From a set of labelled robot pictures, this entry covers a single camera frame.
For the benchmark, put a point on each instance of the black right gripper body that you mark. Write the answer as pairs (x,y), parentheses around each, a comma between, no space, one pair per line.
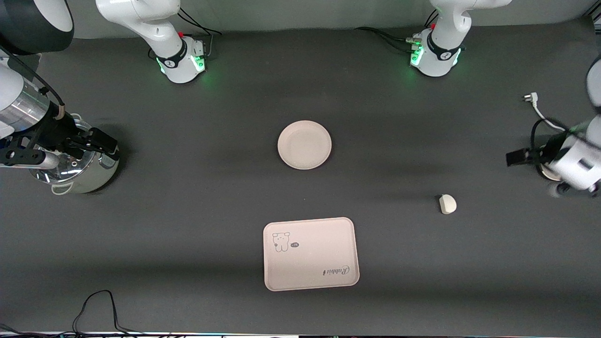
(52,131)

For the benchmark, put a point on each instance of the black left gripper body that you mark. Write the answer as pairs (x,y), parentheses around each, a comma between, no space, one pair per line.
(540,154)

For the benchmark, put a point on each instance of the white steamed bun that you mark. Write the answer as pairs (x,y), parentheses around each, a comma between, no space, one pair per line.
(447,204)

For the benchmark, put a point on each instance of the round cream plate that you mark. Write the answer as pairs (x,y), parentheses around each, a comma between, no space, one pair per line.
(304,145)

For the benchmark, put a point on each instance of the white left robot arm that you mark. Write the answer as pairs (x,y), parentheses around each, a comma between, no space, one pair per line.
(439,51)

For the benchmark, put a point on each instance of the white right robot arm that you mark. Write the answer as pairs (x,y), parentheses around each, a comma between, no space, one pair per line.
(164,42)

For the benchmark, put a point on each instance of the cream tray with rabbit print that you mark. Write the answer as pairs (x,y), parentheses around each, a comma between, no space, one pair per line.
(312,256)

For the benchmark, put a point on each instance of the cream appliance base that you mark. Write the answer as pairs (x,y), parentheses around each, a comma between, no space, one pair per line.
(548,172)

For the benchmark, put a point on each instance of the pale green electric pot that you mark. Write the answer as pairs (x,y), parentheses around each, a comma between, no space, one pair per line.
(94,178)

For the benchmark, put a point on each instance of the glass pot lid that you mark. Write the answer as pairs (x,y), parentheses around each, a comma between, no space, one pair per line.
(61,176)

